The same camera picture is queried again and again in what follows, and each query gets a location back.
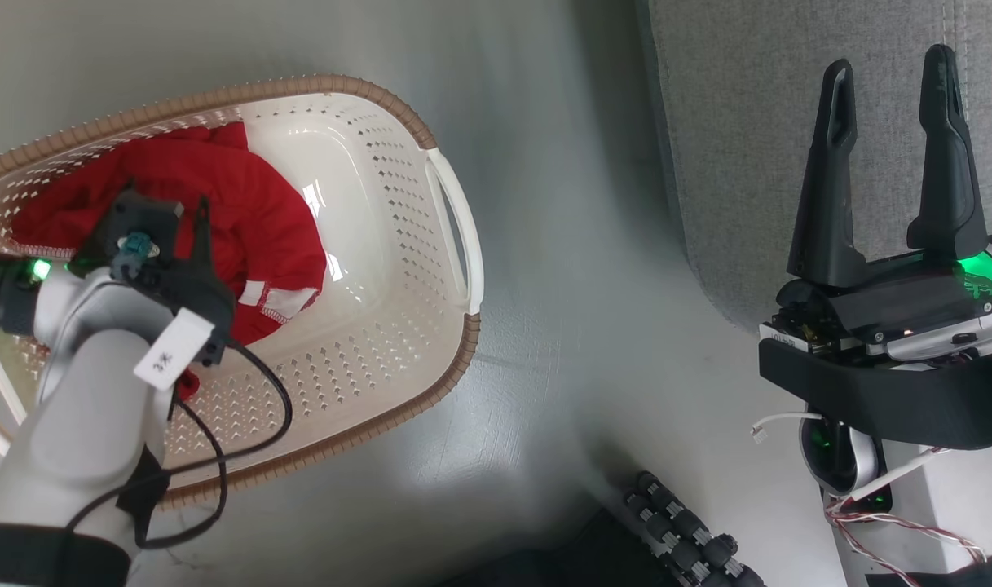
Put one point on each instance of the black roller omni wheel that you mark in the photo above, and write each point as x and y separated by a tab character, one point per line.
683	530

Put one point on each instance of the white perforated laundry basket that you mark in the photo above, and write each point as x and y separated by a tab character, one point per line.
381	244

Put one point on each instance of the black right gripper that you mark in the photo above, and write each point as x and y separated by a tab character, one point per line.
895	306

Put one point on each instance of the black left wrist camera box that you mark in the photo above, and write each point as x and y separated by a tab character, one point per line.
141	216

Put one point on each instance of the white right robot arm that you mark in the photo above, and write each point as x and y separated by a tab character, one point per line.
952	505

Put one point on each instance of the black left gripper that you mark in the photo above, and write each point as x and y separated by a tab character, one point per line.
187	293

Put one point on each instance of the grey fabric sofa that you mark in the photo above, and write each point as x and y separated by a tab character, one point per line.
748	122

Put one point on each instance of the red and white garment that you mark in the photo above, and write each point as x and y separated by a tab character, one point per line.
247	212

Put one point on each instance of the white label tag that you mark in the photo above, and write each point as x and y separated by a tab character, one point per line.
174	349

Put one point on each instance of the dark robot base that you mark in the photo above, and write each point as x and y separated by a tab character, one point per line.
561	562

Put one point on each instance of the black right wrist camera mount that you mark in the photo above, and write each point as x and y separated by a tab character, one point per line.
887	399

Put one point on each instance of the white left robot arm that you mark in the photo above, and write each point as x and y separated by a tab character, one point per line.
80	432

